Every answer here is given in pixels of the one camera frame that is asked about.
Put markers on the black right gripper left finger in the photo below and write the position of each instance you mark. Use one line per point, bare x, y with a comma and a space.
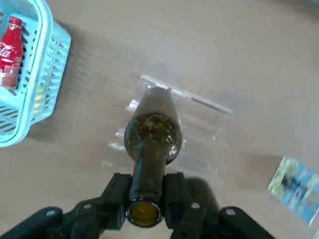
87, 214

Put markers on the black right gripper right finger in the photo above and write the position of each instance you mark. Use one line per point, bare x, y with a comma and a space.
189, 219

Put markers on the brown sloped-shoulder wine bottle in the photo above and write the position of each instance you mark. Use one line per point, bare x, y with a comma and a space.
152, 139

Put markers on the clear acrylic stepped shelf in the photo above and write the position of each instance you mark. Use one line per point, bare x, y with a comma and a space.
199, 129

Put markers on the blue printed packet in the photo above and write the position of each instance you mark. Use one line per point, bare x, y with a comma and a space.
296, 189

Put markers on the red cola bottle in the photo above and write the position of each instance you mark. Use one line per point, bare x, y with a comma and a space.
10, 54

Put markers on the light blue plastic basket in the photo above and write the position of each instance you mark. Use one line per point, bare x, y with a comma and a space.
45, 37

